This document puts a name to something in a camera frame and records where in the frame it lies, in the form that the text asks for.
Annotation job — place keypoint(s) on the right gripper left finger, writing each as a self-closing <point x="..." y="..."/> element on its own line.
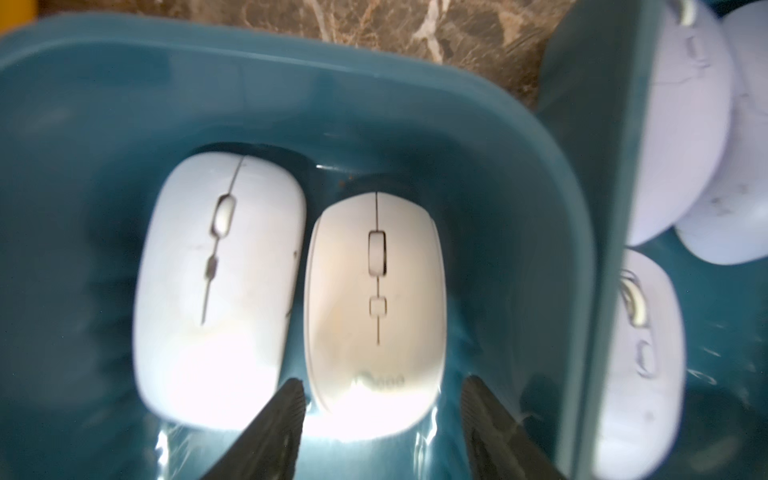
<point x="268" y="448"/>

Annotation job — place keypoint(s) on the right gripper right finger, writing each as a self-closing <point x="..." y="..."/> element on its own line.
<point x="497" y="445"/>

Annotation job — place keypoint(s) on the purple mouse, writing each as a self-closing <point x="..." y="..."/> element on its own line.
<point x="642" y="398"/>
<point x="728" y="223"/>
<point x="687" y="120"/>

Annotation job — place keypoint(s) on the white mouse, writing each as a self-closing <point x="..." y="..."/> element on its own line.
<point x="215" y="289"/>
<point x="375" y="315"/>

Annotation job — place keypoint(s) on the teal storage box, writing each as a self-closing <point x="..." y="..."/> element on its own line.
<point x="96" y="110"/>
<point x="593" y="89"/>

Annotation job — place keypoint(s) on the yellow storage box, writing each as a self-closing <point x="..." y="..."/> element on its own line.
<point x="17" y="13"/>

